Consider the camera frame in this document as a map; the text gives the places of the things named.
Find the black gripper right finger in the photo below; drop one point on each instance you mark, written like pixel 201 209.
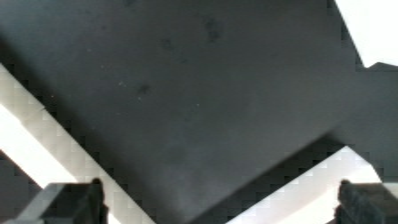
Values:
pixel 368 203

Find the white L-shaped fence wall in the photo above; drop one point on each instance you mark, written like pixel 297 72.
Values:
pixel 54 160

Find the white drawer cabinet box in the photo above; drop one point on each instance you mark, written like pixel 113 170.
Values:
pixel 370 17

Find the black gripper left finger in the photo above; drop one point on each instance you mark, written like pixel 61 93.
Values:
pixel 68 204

